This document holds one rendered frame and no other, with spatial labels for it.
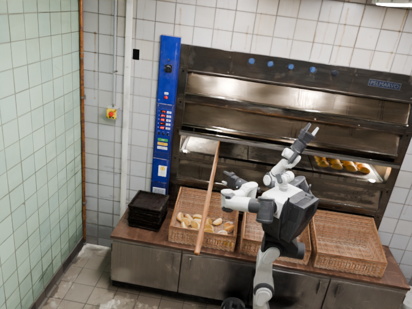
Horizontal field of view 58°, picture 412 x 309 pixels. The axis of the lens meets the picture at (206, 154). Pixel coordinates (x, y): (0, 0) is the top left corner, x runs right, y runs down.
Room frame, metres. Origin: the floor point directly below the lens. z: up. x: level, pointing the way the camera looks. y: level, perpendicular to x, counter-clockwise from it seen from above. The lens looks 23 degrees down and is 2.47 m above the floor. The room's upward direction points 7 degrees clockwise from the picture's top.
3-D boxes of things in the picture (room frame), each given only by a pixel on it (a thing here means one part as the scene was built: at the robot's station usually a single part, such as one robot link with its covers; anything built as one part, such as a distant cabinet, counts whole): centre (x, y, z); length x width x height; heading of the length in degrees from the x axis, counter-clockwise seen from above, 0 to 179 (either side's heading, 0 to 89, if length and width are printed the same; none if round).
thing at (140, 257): (2.67, -0.53, 0.29); 2.42 x 0.56 x 0.58; 86
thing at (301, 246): (2.07, -0.60, 1.00); 0.28 x 0.13 x 0.18; 86
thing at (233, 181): (2.34, -0.24, 1.28); 0.12 x 0.10 x 0.13; 50
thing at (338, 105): (2.94, -0.66, 1.80); 1.79 x 0.11 x 0.19; 86
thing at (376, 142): (2.94, -0.66, 1.54); 1.79 x 0.11 x 0.19; 86
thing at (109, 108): (3.01, 0.84, 1.46); 0.10 x 0.07 x 0.10; 86
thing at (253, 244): (2.67, -0.67, 0.72); 0.56 x 0.49 x 0.28; 86
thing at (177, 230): (2.72, -0.07, 0.72); 0.56 x 0.49 x 0.28; 87
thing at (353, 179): (2.97, -0.66, 1.16); 1.80 x 0.06 x 0.04; 86
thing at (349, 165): (3.34, -1.27, 1.21); 0.61 x 0.48 x 0.06; 176
